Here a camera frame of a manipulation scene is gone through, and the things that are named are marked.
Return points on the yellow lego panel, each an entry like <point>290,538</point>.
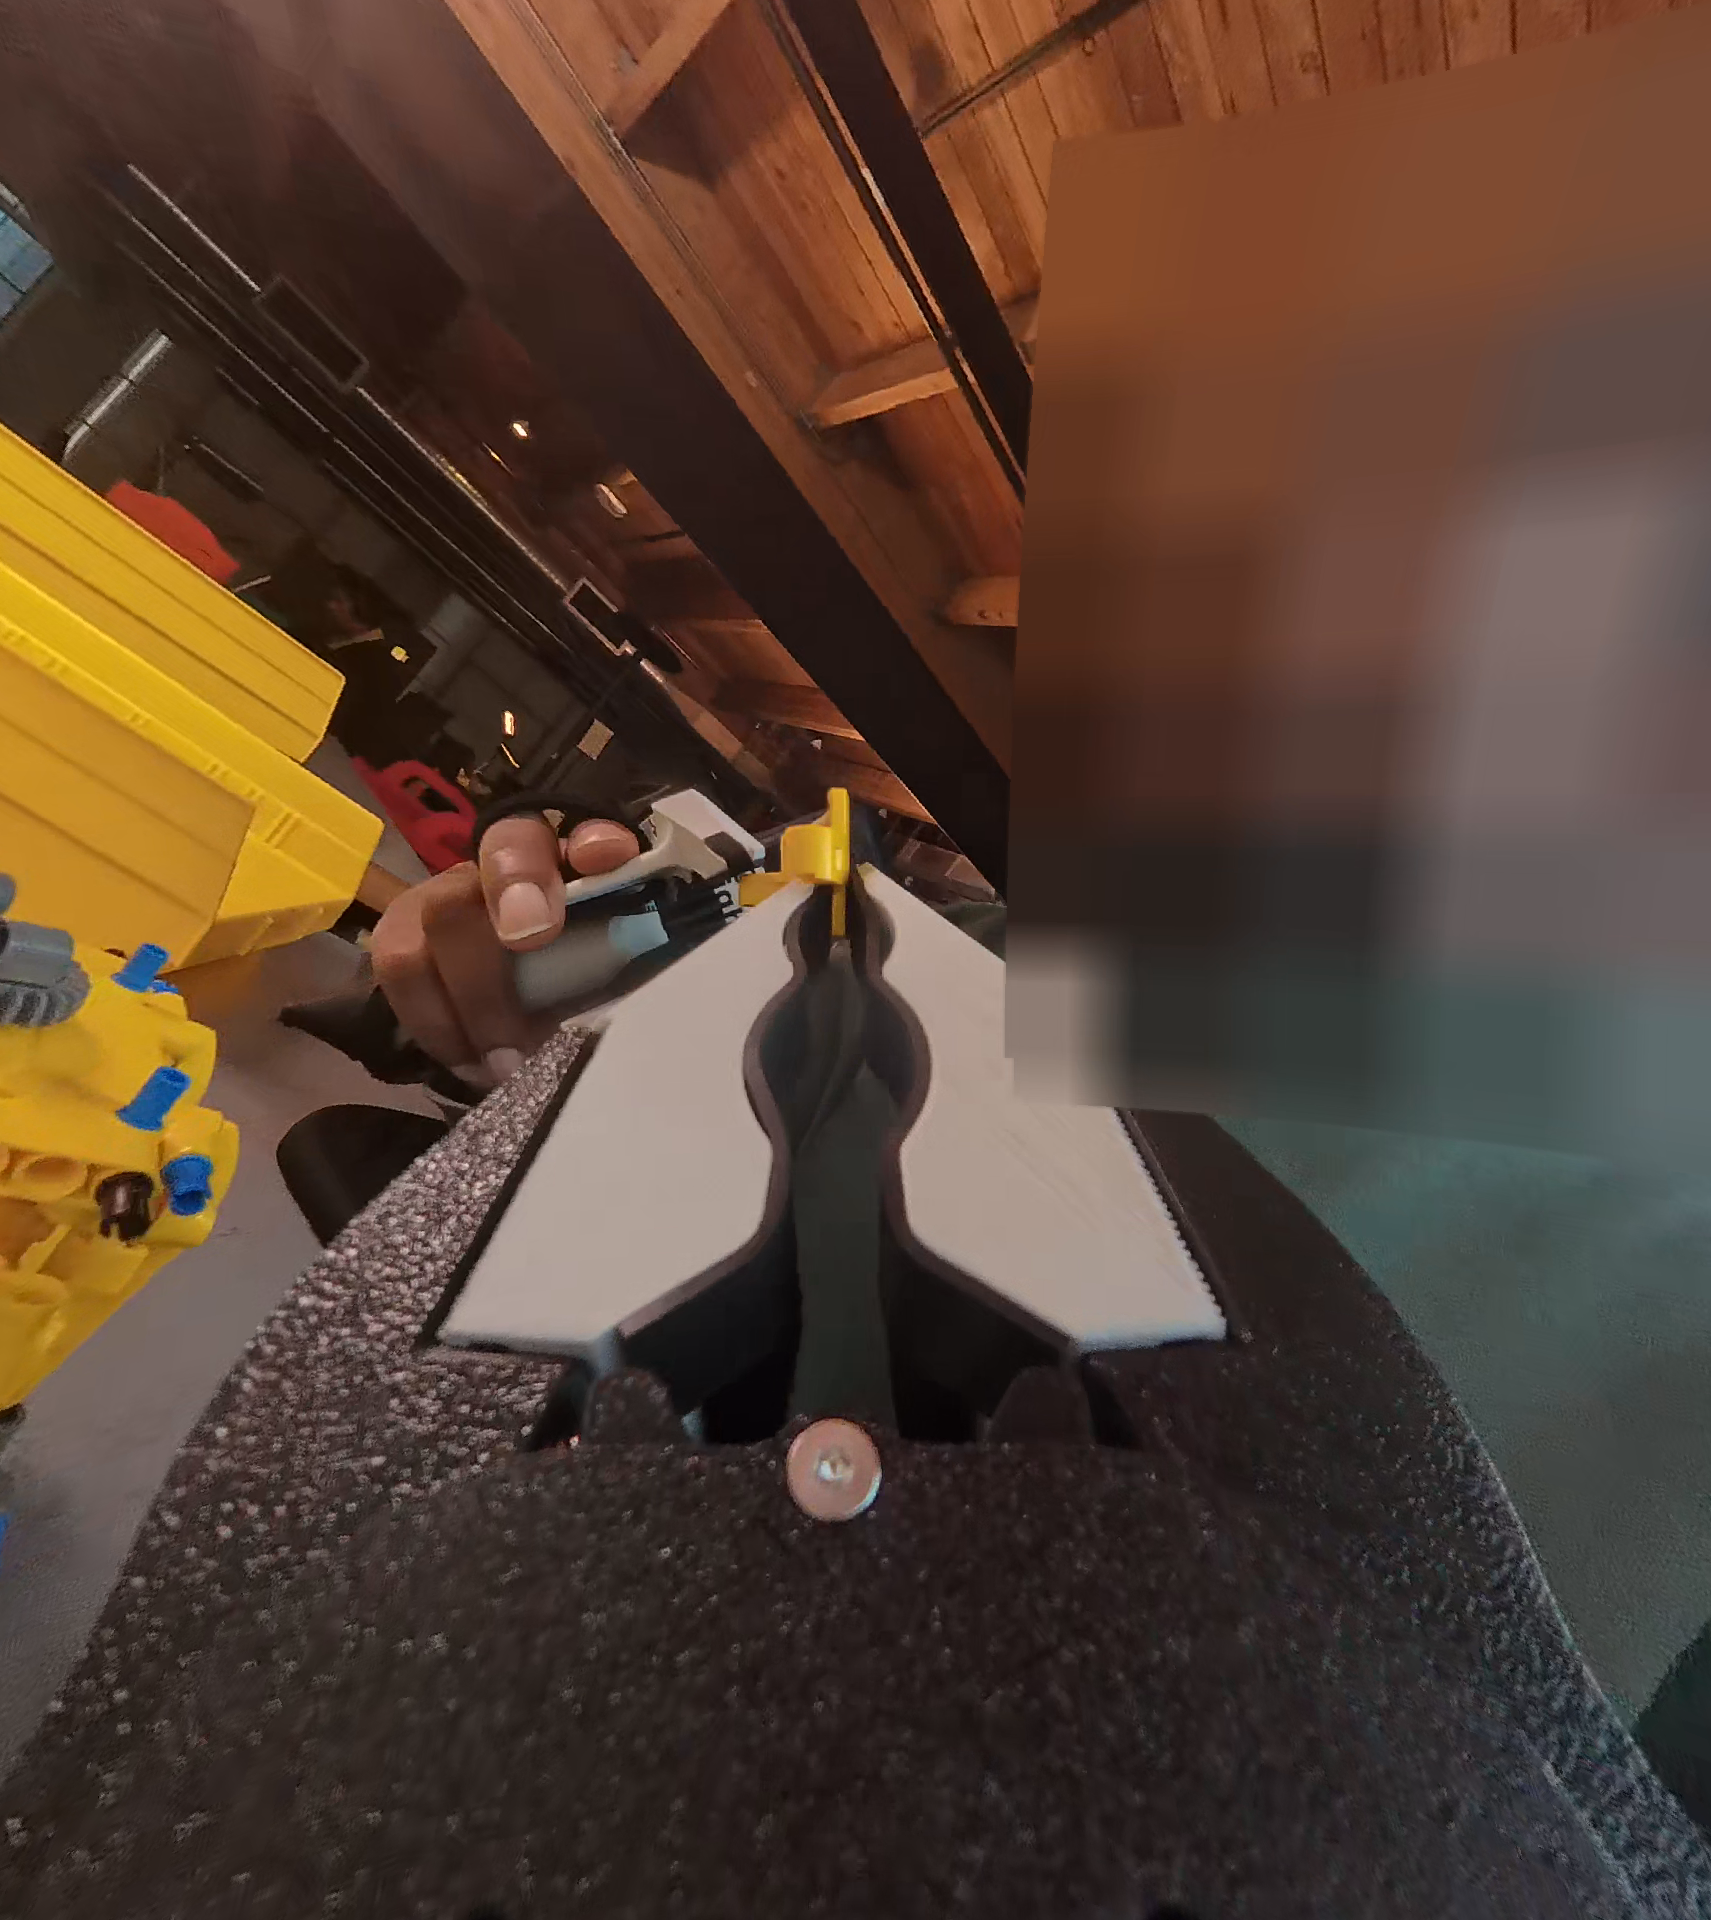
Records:
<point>818,863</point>

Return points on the red plastic container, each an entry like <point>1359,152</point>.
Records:
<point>412,811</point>
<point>172,525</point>

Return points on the yellow lego robot model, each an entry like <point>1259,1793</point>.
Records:
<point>30,1080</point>

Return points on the person's right forearm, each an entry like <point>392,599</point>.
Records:
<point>360,1178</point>

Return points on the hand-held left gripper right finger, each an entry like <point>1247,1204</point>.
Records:
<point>1035,1214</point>

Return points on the person's right hand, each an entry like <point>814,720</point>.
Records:
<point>442,975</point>

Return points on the green printed sweatshirt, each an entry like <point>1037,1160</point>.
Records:
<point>1545,1424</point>

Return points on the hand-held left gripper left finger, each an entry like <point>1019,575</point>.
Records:
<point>630,1185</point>

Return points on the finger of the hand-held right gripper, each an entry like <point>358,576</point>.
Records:
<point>698,841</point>

